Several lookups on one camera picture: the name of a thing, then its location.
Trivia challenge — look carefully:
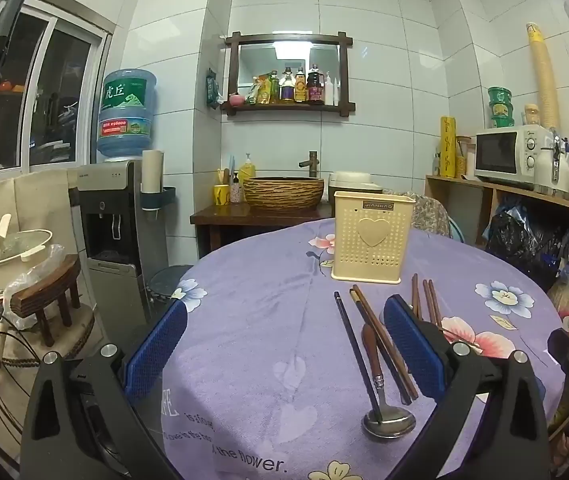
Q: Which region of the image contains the purple floral tablecloth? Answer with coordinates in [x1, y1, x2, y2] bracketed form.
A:
[161, 216, 565, 480]

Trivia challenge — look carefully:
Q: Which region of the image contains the small dark wooden stool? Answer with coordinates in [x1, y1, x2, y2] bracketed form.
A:
[10, 254, 83, 349]

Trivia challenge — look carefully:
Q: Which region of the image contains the dark wooden washstand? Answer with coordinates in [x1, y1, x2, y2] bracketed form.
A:
[189, 202, 336, 267]

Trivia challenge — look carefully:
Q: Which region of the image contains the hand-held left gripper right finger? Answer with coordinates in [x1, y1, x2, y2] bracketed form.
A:
[383, 295, 550, 480]

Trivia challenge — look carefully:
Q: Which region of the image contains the purple label bottle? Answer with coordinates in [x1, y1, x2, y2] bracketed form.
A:
[280, 66, 296, 104]

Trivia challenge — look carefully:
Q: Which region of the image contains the floral patterned cloth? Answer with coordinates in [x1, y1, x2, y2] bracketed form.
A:
[383, 190, 453, 239]

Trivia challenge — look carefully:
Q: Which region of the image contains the black chopstick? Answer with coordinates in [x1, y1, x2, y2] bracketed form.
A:
[334, 291, 383, 424]

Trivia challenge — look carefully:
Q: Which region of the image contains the cream plastic utensil holder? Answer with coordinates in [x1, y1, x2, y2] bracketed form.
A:
[331, 191, 417, 285]

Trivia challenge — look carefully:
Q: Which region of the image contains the cream pot with lid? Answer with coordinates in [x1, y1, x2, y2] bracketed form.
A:
[0, 213, 66, 307]

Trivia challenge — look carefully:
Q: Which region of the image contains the dark cup holder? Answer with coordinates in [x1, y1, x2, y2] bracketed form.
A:
[139, 186, 176, 212]

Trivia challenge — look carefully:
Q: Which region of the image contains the yellow tall box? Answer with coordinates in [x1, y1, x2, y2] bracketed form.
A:
[439, 115, 458, 179]

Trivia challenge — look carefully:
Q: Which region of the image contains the wood framed mirror with shelf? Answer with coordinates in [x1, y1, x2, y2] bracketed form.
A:
[223, 31, 357, 118]

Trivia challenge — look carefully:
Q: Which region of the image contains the white rice cooker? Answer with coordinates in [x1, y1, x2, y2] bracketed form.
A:
[328, 171, 384, 207]

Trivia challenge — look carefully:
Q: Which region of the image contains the bronze faucet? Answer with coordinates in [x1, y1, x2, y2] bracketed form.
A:
[298, 150, 322, 180]

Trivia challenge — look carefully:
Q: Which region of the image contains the window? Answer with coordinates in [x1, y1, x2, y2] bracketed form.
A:
[0, 0, 115, 182]

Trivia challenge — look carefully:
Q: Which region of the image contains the black plastic bag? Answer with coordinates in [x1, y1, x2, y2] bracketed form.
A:
[483, 199, 566, 288]

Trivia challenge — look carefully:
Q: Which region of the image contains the yellow green pouch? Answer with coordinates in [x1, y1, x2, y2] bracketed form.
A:
[248, 74, 270, 106]

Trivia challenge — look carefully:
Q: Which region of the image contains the white microwave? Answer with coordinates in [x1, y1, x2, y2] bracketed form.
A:
[473, 124, 554, 187]

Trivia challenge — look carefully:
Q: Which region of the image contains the clear plastic bag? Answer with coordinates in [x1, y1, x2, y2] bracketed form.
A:
[3, 244, 71, 331]

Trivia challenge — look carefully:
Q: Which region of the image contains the metal spoon with wooden handle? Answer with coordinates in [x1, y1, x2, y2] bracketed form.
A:
[361, 324, 417, 439]

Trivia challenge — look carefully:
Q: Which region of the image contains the brown woven wash basin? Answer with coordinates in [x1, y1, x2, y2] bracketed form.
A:
[242, 176, 325, 212]

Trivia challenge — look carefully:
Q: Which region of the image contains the dark round bin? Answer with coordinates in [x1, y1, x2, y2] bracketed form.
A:
[146, 264, 195, 312]

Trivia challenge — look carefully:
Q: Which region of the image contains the tall yellowish cup stack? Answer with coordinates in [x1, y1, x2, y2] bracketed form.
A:
[525, 22, 561, 129]

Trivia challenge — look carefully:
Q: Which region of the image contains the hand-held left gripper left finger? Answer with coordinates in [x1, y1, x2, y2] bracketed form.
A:
[20, 299, 188, 480]

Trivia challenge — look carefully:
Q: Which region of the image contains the paper cup stack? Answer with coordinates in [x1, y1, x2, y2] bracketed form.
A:
[141, 149, 166, 194]

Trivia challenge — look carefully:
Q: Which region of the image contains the dark sauce bottle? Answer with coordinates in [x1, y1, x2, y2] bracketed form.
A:
[307, 63, 326, 105]

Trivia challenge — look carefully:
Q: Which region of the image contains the grey water dispenser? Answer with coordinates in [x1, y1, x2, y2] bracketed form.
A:
[76, 159, 146, 313]

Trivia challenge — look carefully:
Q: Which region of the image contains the light wooden shelf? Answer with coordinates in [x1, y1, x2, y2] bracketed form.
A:
[424, 174, 569, 281]

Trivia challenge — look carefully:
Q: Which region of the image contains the yellow soap bottle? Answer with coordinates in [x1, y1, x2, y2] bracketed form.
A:
[238, 152, 257, 184]

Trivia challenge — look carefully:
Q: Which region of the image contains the green packet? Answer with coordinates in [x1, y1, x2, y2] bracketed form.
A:
[206, 68, 222, 109]

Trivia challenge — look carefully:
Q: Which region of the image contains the round woven stand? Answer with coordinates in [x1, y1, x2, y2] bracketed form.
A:
[0, 304, 96, 367]

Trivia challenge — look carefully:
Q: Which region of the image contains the blue water jug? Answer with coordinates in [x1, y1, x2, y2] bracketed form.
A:
[96, 69, 158, 162]

